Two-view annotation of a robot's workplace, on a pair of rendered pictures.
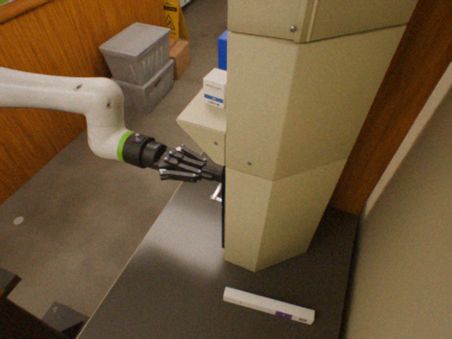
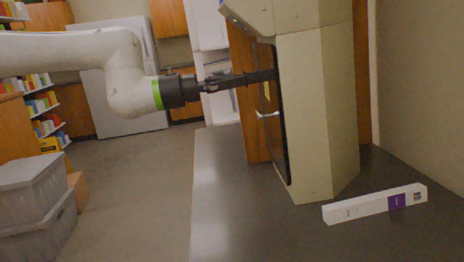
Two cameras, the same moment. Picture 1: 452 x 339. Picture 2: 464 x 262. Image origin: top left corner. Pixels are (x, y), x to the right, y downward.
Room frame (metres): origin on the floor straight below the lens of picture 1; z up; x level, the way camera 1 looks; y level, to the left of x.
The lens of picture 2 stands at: (-0.30, 0.52, 1.45)
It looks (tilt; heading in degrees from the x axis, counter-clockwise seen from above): 16 degrees down; 334
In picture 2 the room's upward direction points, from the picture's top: 9 degrees counter-clockwise
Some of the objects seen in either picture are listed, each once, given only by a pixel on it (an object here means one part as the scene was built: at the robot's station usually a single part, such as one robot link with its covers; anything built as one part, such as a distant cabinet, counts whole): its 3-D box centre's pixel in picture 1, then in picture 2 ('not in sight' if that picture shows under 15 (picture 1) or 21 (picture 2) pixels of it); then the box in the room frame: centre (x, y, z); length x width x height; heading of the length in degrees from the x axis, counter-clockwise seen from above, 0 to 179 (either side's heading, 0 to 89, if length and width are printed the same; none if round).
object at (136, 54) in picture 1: (139, 54); (26, 188); (2.79, 0.81, 0.49); 0.60 x 0.42 x 0.33; 157
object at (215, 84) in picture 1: (219, 88); not in sight; (0.57, 0.01, 1.54); 0.05 x 0.05 x 0.06; 61
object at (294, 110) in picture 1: (291, 162); (309, 57); (0.55, -0.18, 1.33); 0.32 x 0.25 x 0.77; 157
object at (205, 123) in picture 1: (229, 103); (242, 20); (0.63, -0.02, 1.46); 0.32 x 0.12 x 0.10; 157
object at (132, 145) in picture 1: (140, 150); (173, 89); (0.61, 0.23, 1.31); 0.09 x 0.06 x 0.12; 157
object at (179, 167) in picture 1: (183, 168); (226, 83); (0.54, 0.11, 1.31); 0.11 x 0.01 x 0.04; 65
